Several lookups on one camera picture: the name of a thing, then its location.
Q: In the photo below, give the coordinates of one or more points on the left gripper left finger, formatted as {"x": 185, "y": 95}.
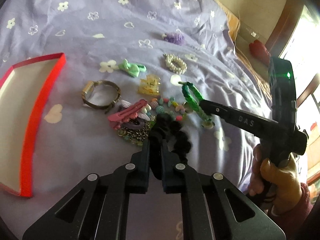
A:
{"x": 97, "y": 207}

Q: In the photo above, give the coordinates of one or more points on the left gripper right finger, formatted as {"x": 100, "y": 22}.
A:
{"x": 212, "y": 207}

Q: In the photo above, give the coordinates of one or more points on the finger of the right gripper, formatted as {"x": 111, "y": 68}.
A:
{"x": 231, "y": 115}

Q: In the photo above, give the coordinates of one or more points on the black scrunchie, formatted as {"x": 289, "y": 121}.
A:
{"x": 168, "y": 129}

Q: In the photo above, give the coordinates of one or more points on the yellow hair claw clip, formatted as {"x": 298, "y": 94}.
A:
{"x": 149, "y": 85}

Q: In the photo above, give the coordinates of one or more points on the pink hair clip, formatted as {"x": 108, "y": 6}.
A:
{"x": 124, "y": 116}

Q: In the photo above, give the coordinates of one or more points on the metal band wristwatch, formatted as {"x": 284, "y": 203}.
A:
{"x": 101, "y": 95}

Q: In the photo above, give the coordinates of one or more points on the right hand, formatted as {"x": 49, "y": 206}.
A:
{"x": 288, "y": 188}

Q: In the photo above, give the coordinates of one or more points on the red object on sill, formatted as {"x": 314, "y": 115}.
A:
{"x": 259, "y": 51}

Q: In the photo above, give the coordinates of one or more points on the maroon right sleeve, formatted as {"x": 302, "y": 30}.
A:
{"x": 291, "y": 221}

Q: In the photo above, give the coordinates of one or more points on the purple flower scrunchie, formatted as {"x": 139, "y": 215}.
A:
{"x": 174, "y": 38}

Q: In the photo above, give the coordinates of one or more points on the lavender floral duvet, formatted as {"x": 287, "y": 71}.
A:
{"x": 95, "y": 36}

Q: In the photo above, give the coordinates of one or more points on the red shallow box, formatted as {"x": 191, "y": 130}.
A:
{"x": 25, "y": 89}

